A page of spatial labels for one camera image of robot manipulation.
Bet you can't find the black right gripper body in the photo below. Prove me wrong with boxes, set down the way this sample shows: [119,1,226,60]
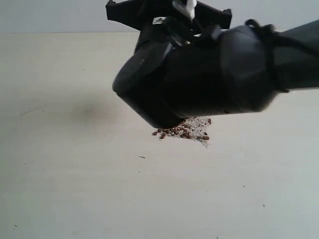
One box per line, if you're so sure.
[150,0,202,32]

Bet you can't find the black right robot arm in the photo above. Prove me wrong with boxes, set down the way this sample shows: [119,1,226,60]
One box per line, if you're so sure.
[105,0,319,128]

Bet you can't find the brown seeds and white grains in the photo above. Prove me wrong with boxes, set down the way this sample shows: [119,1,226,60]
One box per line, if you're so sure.
[172,117,212,148]

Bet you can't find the scattered brown round pellets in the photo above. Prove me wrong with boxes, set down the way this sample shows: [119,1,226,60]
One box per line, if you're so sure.
[152,117,212,142]

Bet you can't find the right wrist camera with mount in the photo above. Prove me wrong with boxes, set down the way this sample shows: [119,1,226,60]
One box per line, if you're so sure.
[172,0,197,21]

